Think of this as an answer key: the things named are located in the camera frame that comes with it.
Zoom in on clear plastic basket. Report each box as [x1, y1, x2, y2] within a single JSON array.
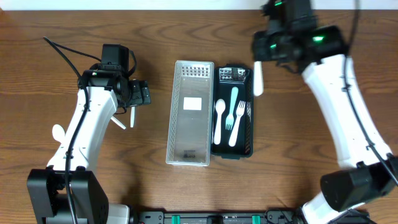
[[165, 60, 214, 166]]

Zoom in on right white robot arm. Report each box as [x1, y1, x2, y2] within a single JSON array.
[[252, 25, 397, 223]]

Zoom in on white plastic fork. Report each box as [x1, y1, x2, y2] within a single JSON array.
[[253, 61, 264, 96], [228, 101, 246, 147]]

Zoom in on white spoon crossing handle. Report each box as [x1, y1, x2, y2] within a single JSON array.
[[111, 116, 126, 129]]

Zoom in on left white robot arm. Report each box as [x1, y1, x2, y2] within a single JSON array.
[[27, 86, 137, 223]]

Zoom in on pale green plastic fork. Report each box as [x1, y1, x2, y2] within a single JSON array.
[[226, 86, 239, 131]]

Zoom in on black plastic basket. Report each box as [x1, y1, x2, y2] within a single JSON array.
[[210, 64, 254, 160]]

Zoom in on translucent white spoon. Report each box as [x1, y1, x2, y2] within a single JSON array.
[[130, 106, 136, 128]]

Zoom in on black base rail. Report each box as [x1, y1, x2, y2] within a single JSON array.
[[128, 208, 306, 224]]

